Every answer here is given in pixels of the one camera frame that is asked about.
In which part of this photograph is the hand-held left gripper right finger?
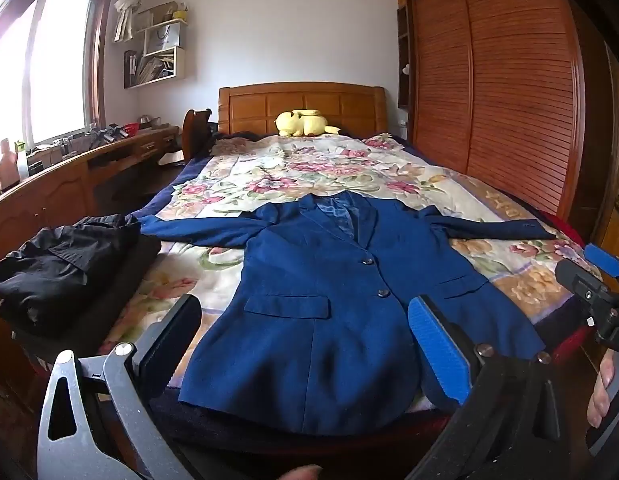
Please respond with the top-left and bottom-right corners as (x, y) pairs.
(404, 295), (573, 480)

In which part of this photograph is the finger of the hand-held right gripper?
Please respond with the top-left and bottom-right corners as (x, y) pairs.
(584, 243), (619, 277)
(555, 259), (610, 311)

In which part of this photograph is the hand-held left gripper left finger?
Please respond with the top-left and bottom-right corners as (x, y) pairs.
(37, 294), (203, 480)

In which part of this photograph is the blue blazer jacket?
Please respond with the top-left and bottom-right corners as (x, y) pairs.
(138, 191), (557, 436)

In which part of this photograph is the pile of black clothes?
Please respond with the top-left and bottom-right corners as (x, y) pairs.
(0, 214), (163, 338)

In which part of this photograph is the person's right hand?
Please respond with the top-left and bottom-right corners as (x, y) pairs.
(588, 347), (619, 428)

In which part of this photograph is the person's left hand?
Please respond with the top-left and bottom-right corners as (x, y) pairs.
(270, 464), (323, 480)

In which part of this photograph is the wooden desk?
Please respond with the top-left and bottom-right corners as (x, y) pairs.
(0, 125), (181, 271)

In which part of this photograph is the floral blanket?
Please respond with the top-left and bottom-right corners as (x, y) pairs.
(97, 132), (590, 411)

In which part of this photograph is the wooden slatted wardrobe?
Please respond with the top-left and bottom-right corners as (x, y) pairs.
(393, 0), (619, 261)

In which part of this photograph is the wooden chair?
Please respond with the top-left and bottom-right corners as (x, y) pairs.
(182, 108), (214, 162)

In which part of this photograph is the white bottle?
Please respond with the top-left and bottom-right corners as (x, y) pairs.
(14, 141), (30, 182)

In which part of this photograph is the beige bottle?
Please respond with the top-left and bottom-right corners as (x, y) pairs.
(0, 138), (19, 192)

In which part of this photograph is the yellow plush toy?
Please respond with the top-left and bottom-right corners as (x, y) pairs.
(276, 108), (341, 137)

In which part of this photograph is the wooden bed headboard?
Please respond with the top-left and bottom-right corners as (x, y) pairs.
(218, 82), (389, 138)

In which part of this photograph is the dark corner shelf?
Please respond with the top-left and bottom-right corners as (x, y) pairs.
(396, 5), (416, 109)

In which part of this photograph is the window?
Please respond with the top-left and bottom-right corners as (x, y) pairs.
(0, 0), (115, 176)

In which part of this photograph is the tied white curtain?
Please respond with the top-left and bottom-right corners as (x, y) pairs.
(114, 0), (156, 43)

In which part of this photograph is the white wall shelf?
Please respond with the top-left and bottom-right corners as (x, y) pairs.
(122, 2), (191, 90)

